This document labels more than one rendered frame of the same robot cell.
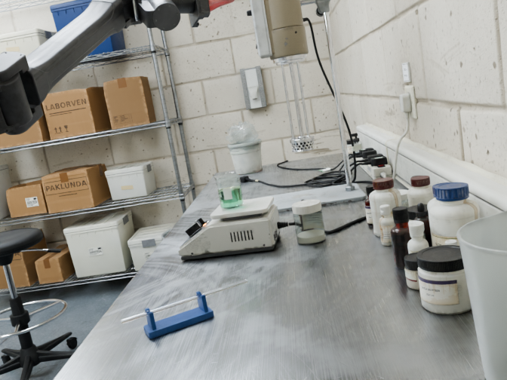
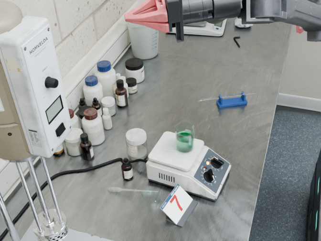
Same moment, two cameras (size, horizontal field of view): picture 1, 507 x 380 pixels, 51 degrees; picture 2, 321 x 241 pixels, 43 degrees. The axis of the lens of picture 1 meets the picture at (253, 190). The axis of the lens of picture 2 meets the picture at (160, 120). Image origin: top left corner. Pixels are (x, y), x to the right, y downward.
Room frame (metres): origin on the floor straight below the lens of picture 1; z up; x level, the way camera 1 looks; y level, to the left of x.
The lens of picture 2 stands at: (1.89, 0.21, 1.58)
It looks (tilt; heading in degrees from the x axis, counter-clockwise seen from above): 38 degrees down; 196
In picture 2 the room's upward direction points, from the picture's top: 3 degrees counter-clockwise
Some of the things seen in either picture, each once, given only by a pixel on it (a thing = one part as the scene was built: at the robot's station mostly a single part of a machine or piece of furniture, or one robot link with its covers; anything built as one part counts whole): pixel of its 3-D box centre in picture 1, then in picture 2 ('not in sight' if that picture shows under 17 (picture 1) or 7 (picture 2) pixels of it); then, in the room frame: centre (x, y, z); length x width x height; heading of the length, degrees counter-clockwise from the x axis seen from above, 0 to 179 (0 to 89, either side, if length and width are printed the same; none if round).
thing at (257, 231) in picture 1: (235, 228); (185, 164); (1.11, 0.05, 0.79); 0.22 x 0.13 x 0.08; 79
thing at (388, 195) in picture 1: (385, 206); (92, 125); (1.02, -0.25, 0.80); 0.06 x 0.06 x 0.11
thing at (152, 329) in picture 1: (177, 313); (231, 99); (0.75, 0.14, 0.77); 0.10 x 0.03 x 0.04; 114
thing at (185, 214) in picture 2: not in sight; (179, 204); (1.23, 0.06, 0.77); 0.09 x 0.06 x 0.04; 164
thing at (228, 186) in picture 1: (228, 190); (185, 138); (1.10, 0.05, 0.87); 0.06 x 0.05 x 0.08; 18
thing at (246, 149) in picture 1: (244, 146); not in sight; (2.20, 0.00, 0.86); 0.14 x 0.14 x 0.21
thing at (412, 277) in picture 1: (419, 271); (131, 85); (0.74, -0.22, 0.77); 0.04 x 0.04 x 0.04
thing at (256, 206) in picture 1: (243, 207); (176, 150); (1.10, 0.03, 0.83); 0.12 x 0.12 x 0.01; 79
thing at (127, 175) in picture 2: not in sight; (126, 167); (1.15, -0.10, 0.78); 0.03 x 0.03 x 0.07
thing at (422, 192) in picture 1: (422, 202); (69, 125); (1.02, -0.32, 0.80); 0.06 x 0.06 x 0.10
